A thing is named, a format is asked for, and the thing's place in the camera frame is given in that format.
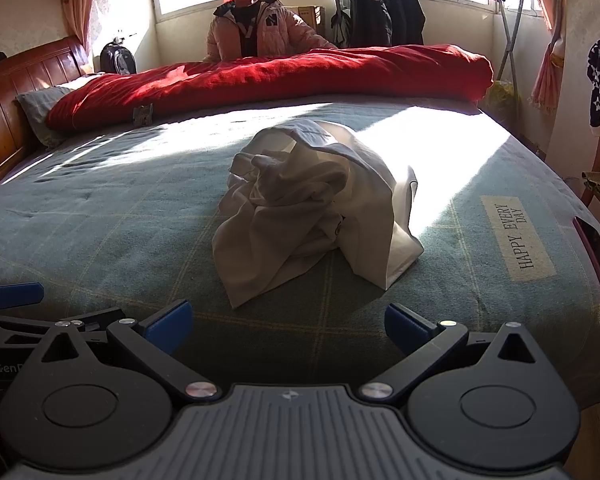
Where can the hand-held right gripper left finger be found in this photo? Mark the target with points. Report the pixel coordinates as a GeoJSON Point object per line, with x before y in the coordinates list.
{"type": "Point", "coordinates": [170, 327]}

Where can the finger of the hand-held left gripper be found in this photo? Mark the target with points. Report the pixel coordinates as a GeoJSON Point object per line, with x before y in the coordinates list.
{"type": "Point", "coordinates": [25, 325]}
{"type": "Point", "coordinates": [15, 294]}

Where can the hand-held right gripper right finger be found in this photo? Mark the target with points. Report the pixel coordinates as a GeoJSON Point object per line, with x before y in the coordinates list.
{"type": "Point", "coordinates": [407, 327]}

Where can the white printed long-sleeve shirt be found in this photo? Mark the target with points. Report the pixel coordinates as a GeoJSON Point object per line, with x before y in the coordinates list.
{"type": "Point", "coordinates": [300, 210]}

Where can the metal clothes rack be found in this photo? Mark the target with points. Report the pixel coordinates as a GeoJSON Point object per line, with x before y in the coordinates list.
{"type": "Point", "coordinates": [511, 40]}

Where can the green plaid bed sheet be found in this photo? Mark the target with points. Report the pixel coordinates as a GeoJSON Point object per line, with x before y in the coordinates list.
{"type": "Point", "coordinates": [130, 200]}

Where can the grey pillow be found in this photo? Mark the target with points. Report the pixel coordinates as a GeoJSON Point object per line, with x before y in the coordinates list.
{"type": "Point", "coordinates": [42, 110]}

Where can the smartphone with red case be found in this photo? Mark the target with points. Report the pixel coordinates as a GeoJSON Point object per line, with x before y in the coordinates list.
{"type": "Point", "coordinates": [597, 255]}

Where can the wooden bed headboard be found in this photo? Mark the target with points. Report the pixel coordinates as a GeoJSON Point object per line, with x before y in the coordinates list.
{"type": "Point", "coordinates": [20, 80]}

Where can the small grey object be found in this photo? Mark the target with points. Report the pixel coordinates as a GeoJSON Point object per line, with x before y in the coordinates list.
{"type": "Point", "coordinates": [142, 114]}

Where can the yellow plastic bag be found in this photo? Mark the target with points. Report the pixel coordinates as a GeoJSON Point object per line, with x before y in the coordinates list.
{"type": "Point", "coordinates": [502, 97]}

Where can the black backpack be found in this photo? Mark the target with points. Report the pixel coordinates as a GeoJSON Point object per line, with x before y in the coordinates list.
{"type": "Point", "coordinates": [117, 60]}

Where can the red duvet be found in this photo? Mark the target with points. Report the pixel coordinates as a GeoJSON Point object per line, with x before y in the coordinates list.
{"type": "Point", "coordinates": [280, 80]}

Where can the black hanging coat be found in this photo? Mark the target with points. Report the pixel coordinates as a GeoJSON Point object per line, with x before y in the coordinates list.
{"type": "Point", "coordinates": [407, 15]}

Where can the black jacket with patch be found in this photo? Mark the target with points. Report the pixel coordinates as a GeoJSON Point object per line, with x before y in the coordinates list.
{"type": "Point", "coordinates": [370, 15]}

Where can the grey and white garment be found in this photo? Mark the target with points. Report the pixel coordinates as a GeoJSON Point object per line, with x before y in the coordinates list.
{"type": "Point", "coordinates": [340, 20]}

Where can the orange hanging garment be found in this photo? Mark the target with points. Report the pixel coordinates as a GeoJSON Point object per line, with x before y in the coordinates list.
{"type": "Point", "coordinates": [310, 17]}

